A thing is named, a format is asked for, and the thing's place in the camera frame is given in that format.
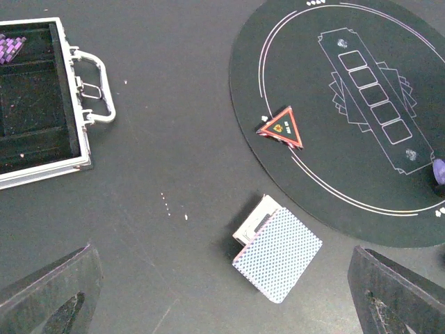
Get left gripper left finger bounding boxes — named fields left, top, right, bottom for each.
left=1, top=244, right=103, bottom=333

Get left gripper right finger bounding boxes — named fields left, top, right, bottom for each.
left=348, top=246, right=444, bottom=333

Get purple small blind button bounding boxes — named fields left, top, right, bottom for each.
left=432, top=159, right=445, bottom=186

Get red triangular all-in button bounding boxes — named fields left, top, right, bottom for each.
left=256, top=106, right=304, bottom=150

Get aluminium poker chip case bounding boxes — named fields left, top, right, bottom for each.
left=1, top=17, right=116, bottom=189

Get round black poker mat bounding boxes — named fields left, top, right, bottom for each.
left=229, top=1, right=444, bottom=248

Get purple chips in case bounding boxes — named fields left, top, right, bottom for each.
left=0, top=34, right=26, bottom=65

